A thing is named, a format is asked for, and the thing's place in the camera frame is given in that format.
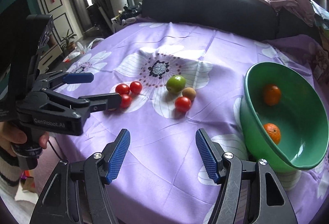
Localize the green bowl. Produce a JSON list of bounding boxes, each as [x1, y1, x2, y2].
[[240, 62, 328, 173]]

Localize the green fruit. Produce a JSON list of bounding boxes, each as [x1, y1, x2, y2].
[[166, 75, 186, 94]]

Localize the white plastic bag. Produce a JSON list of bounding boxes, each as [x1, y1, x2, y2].
[[67, 38, 104, 61]]

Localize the cherry tomato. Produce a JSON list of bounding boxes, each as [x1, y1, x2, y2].
[[120, 94, 132, 109], [175, 96, 192, 113], [115, 83, 130, 95], [129, 81, 143, 95]]

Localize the pink clothes pile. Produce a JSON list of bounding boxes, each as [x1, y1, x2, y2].
[[258, 0, 315, 27]]

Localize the white cabinet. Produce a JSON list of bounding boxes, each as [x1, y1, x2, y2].
[[38, 45, 63, 74]]

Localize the orange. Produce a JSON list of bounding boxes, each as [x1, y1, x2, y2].
[[263, 123, 281, 145], [263, 84, 282, 106]]

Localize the left hand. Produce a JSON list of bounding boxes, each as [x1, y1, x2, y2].
[[0, 122, 27, 157]]

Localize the brown longan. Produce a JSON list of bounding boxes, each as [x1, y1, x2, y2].
[[182, 87, 196, 101]]

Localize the potted plant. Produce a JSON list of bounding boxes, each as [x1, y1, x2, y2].
[[60, 30, 77, 51]]

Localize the purple floral tablecloth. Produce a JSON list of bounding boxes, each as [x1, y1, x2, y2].
[[34, 22, 328, 223]]

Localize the dark sofa back cushion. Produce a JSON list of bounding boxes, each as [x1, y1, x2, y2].
[[142, 0, 321, 43]]

